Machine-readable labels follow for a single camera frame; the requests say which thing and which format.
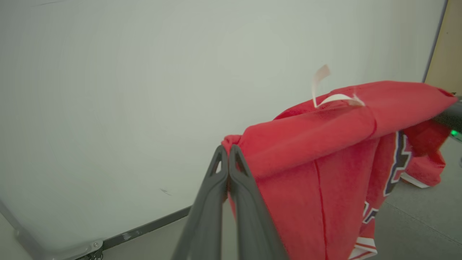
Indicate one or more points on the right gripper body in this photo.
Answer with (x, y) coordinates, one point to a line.
(458, 135)

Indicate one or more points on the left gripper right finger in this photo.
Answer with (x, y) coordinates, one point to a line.
(252, 231)

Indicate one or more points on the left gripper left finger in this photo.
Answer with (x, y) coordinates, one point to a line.
(204, 231)

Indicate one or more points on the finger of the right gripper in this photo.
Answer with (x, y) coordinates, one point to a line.
(453, 117)

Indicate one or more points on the red white-trimmed jersey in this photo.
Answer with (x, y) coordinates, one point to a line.
(317, 162)

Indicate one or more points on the black baseboard strip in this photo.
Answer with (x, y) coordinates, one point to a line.
(144, 228)

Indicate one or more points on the black panel foot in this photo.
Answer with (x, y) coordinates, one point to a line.
(94, 255)

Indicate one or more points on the grey metal panel frame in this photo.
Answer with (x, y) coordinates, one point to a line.
(435, 39)
(83, 249)

